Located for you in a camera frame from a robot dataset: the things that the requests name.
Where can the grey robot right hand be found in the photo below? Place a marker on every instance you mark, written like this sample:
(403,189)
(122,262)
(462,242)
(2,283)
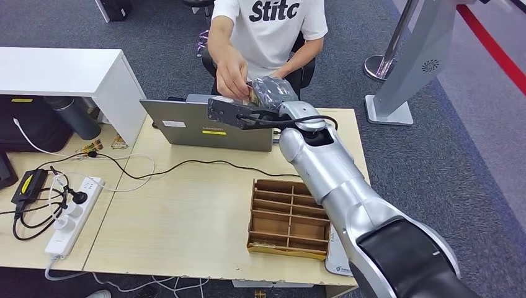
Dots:
(273,92)

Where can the person's right hand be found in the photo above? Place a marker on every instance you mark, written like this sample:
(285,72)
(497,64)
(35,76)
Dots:
(230,76)

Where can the person's left hand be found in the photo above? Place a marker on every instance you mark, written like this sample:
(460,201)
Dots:
(278,75)

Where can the person's left forearm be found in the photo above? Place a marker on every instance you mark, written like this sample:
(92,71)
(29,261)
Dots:
(306,53)

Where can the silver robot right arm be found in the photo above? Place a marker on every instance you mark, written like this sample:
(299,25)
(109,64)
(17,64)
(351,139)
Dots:
(328,172)

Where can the person's right forearm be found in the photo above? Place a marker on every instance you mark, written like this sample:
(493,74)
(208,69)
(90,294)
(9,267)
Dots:
(222,37)

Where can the person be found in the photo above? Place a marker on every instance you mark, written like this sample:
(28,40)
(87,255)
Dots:
(271,41)

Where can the brown wooden card organizer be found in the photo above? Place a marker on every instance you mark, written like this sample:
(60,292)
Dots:
(279,222)

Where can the white card reader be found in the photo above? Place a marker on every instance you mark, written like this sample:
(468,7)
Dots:
(337,259)

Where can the black office chair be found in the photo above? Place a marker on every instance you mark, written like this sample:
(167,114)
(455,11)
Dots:
(308,72)

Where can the grey laptop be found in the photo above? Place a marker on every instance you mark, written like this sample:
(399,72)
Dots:
(185,123)

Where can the black stool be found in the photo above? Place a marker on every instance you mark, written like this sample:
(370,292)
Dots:
(197,2)

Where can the yellow snack wrapper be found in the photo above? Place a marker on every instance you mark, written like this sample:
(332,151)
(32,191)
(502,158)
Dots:
(119,142)
(92,146)

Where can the black floor cabinet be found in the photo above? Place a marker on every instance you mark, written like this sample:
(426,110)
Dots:
(117,9)

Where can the grey kiosk stand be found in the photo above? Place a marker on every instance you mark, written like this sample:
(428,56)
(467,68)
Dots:
(415,53)

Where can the dark grey thermos bottle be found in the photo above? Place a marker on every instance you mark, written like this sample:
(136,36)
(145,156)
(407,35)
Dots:
(76,119)

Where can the white desk shelf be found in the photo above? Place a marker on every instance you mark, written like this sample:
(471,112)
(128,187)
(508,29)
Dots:
(61,72)

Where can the black plug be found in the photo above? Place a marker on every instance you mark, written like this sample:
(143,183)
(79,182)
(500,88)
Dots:
(79,197)

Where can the white plug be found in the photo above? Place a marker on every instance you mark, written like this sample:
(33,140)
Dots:
(74,210)
(65,225)

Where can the black bag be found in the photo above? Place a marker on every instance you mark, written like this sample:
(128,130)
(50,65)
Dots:
(28,125)

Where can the white power strip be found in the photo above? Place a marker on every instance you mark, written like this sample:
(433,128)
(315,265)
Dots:
(74,218)

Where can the black power adapter yellow label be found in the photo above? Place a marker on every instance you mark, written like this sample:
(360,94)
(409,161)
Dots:
(28,185)

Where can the black flat device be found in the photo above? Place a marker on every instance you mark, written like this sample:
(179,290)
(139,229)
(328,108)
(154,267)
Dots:
(5,172)

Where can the white shoe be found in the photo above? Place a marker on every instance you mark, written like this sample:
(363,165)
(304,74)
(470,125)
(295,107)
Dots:
(98,294)

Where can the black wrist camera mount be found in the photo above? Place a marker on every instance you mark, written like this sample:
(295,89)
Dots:
(230,113)

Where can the chrome stanchion post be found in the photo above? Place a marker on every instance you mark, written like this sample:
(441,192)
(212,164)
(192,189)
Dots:
(382,65)

